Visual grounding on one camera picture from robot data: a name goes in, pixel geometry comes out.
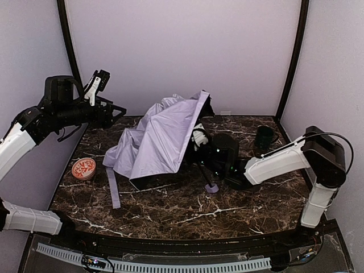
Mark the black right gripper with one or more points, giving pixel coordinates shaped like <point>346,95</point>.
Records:
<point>197,153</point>

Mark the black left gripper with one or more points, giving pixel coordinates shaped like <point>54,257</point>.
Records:
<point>106,112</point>

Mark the lavender and black folding umbrella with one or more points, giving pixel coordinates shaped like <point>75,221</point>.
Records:
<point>158,143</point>

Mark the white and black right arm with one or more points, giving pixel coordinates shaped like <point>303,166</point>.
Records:
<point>315,150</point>

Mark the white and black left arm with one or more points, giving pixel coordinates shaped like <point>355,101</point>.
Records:
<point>65,103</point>

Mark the dark green ceramic mug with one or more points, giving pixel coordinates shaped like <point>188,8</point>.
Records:
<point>265,137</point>

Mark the red patterned ceramic bowl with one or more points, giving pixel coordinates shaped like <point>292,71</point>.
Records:
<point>84,169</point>

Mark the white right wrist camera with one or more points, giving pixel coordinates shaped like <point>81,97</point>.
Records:
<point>199,136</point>

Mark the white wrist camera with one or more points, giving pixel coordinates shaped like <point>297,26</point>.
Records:
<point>199,136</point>
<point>96,84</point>

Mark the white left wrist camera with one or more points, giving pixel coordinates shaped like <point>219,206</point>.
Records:
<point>96,84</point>

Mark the black left corner post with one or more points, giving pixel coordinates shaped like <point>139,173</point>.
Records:
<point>63,18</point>

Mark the black corner post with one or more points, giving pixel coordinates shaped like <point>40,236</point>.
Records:
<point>63,18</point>
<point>303,14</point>

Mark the grey slotted cable duct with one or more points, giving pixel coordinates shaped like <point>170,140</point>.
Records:
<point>147,263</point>

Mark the black right corner post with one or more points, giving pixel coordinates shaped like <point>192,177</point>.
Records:
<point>303,14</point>

